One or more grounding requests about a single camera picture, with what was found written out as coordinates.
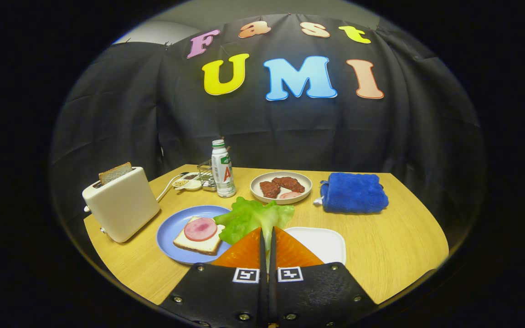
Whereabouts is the blue folded towel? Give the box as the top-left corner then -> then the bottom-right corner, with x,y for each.
320,172 -> 389,215

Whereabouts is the black backdrop cloth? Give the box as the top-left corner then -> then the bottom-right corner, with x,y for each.
48,13 -> 485,256

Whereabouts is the white toaster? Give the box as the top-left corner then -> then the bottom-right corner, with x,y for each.
82,166 -> 161,243

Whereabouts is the white toaster cable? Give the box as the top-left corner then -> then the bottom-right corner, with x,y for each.
155,172 -> 190,202

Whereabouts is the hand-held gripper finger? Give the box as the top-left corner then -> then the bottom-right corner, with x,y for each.
159,227 -> 268,328
268,226 -> 378,328

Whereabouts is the white bread slice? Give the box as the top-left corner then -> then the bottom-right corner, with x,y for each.
173,216 -> 226,256

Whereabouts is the beige round plate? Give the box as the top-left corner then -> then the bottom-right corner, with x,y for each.
250,171 -> 313,205

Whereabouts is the blue round plate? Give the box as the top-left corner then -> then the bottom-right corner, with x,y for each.
156,205 -> 233,265

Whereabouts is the green lettuce leaf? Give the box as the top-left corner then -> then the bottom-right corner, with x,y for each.
214,197 -> 295,274

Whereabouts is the brown meat piece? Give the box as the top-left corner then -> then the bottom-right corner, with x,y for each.
259,181 -> 281,199
272,176 -> 305,194

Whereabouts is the metal wire utensil holder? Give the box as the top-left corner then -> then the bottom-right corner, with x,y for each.
197,159 -> 216,190

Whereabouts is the white seasoning dish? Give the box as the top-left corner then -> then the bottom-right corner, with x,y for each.
172,172 -> 204,191

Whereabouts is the white square plate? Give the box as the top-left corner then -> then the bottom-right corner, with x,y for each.
283,227 -> 346,266

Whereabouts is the white bottle green cap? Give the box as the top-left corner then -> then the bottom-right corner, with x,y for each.
211,139 -> 237,198

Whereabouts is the toasted bread slice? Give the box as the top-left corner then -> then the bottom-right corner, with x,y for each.
98,162 -> 133,185

